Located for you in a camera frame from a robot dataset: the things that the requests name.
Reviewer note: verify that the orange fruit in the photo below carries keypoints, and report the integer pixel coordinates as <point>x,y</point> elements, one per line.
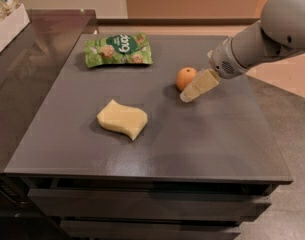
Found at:
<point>184,77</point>

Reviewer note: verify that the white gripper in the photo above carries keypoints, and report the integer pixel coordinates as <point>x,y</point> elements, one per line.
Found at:
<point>222,61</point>

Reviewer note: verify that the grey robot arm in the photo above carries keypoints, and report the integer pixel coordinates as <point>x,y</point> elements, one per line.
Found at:
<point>278,34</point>

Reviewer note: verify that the green snack bag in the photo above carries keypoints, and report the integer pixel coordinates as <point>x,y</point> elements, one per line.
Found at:
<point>117,50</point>

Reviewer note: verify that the grey drawer cabinet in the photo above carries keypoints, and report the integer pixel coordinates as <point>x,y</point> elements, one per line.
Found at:
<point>195,172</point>

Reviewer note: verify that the yellow wavy sponge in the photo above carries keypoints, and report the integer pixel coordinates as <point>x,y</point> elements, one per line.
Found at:
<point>122,119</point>

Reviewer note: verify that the dark glossy side counter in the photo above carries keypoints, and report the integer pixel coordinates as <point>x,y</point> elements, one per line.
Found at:
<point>29,66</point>

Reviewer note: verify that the white box with packets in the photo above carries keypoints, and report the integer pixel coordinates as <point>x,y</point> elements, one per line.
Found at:
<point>13,19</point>

